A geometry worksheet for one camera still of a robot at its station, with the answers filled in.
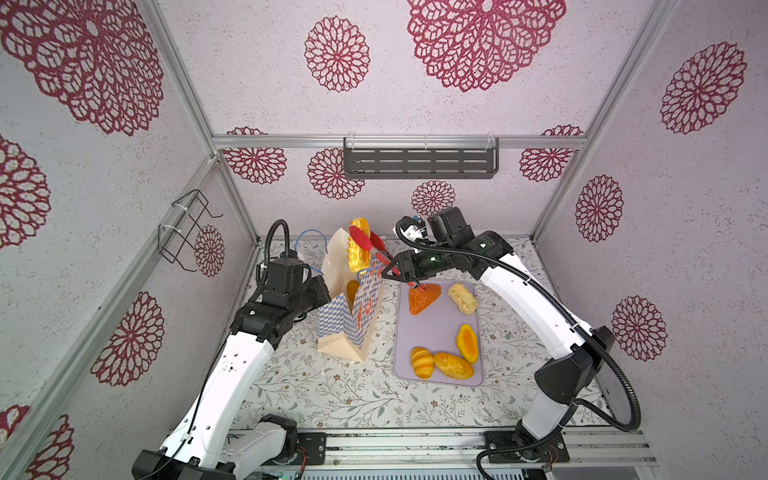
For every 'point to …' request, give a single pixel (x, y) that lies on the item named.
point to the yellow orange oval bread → (467, 342)
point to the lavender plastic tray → (434, 328)
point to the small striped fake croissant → (422, 361)
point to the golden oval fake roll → (453, 366)
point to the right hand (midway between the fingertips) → (387, 268)
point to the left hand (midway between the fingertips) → (327, 291)
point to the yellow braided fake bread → (359, 258)
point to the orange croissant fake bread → (421, 299)
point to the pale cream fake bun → (465, 300)
